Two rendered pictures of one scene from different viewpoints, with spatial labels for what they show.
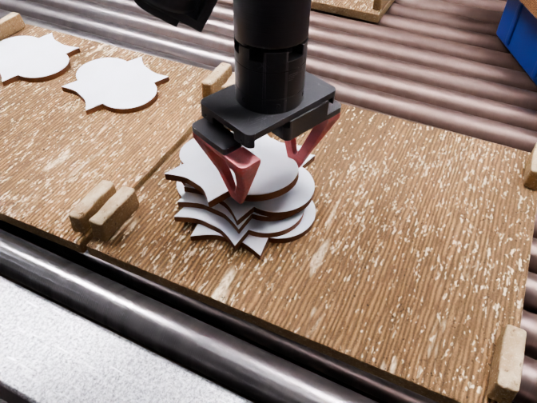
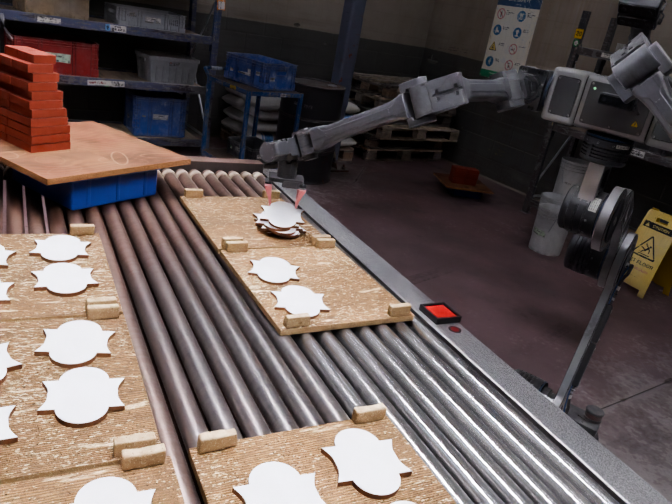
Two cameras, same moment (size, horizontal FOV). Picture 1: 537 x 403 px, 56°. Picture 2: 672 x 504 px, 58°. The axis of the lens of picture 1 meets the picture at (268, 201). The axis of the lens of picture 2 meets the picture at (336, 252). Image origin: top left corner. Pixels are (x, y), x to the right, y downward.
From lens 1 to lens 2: 2.03 m
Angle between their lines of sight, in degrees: 106
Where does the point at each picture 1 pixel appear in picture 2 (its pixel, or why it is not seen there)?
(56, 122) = (313, 273)
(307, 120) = not seen: hidden behind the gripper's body
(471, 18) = (55, 218)
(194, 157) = (291, 221)
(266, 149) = (271, 210)
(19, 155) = (336, 270)
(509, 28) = (85, 199)
